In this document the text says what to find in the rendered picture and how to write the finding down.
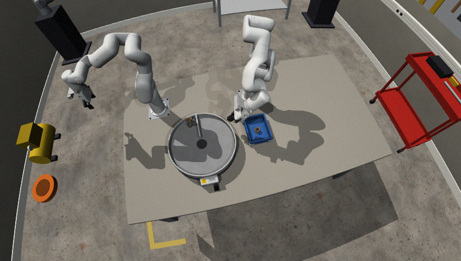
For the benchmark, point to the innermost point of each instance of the blue open-top crate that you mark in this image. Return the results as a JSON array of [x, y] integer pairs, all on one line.
[[260, 121]]

